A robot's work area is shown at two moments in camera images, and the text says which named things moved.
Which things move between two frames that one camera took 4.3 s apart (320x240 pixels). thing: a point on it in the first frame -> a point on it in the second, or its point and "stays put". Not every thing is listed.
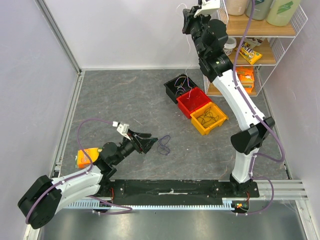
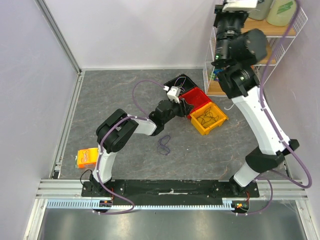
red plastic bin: (197, 99) stays put
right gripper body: (189, 22) -> (230, 14)
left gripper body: (135, 142) -> (182, 111)
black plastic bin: (178, 86) stays put
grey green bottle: (261, 9) stays put
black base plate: (172, 191) stays put
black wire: (208, 118) stays put
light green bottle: (281, 12) stays put
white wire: (189, 94) -> (227, 109)
